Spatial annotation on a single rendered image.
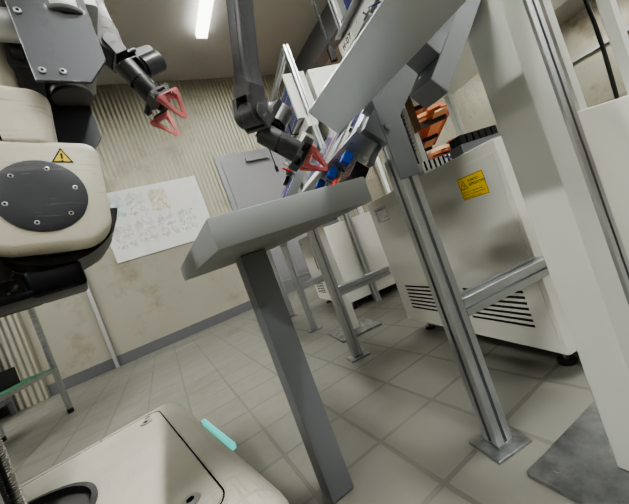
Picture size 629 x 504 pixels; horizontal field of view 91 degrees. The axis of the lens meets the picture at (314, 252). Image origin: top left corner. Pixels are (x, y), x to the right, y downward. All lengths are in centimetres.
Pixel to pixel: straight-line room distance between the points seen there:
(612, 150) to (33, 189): 129
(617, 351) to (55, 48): 95
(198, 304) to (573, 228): 405
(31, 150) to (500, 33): 69
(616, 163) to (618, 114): 15
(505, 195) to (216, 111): 456
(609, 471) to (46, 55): 109
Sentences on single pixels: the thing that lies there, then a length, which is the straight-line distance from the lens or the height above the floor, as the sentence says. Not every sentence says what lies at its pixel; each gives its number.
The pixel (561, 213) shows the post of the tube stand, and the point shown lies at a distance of 59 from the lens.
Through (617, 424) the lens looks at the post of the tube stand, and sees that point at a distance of 74.
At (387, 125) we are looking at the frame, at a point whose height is 70.
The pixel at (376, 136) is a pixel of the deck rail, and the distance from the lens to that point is 71.
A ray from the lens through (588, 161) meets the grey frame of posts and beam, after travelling 105.
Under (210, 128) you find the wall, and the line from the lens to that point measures 494.
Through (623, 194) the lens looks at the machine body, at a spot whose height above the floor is 36.
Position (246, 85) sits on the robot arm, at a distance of 83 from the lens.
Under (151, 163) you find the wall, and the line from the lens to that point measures 464.
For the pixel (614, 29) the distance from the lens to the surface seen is 145.
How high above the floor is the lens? 53
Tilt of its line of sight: 1 degrees down
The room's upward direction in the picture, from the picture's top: 20 degrees counter-clockwise
